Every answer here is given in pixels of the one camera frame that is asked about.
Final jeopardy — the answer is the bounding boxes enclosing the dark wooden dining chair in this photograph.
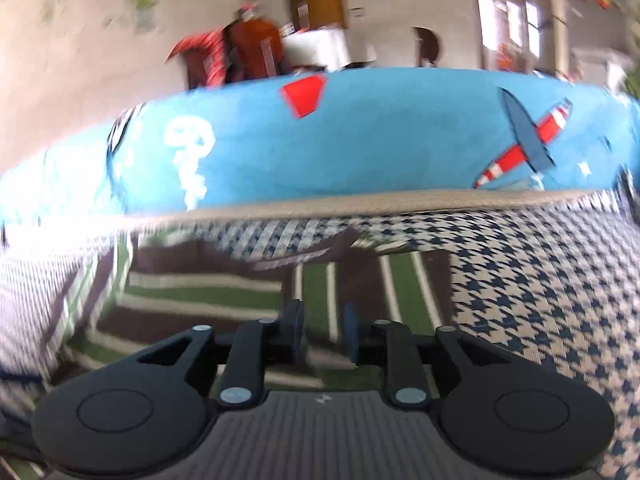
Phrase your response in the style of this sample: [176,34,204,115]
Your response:
[182,18,286,89]

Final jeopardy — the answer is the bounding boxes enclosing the green brown striped shirt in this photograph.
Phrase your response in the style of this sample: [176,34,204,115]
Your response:
[1,229,456,479]

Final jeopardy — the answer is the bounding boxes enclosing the white clothed dining table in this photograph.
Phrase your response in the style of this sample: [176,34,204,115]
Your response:
[282,28,378,72]

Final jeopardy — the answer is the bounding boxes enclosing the red patterned cloth on chair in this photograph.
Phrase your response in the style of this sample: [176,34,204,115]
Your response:
[166,29,227,90]

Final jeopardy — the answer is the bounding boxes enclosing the blue printed sofa back cover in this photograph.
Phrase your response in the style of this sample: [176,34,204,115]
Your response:
[1,68,639,245]

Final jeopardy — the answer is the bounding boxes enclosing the white chest freezer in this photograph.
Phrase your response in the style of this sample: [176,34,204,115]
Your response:
[572,48,634,92]

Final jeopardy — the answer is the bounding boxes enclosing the houndstooth sofa seat cushion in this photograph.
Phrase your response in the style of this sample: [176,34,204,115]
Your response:
[1,193,639,479]

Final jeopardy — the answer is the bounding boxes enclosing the dark wooden chair right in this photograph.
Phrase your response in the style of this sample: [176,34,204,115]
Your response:
[413,27,440,67]

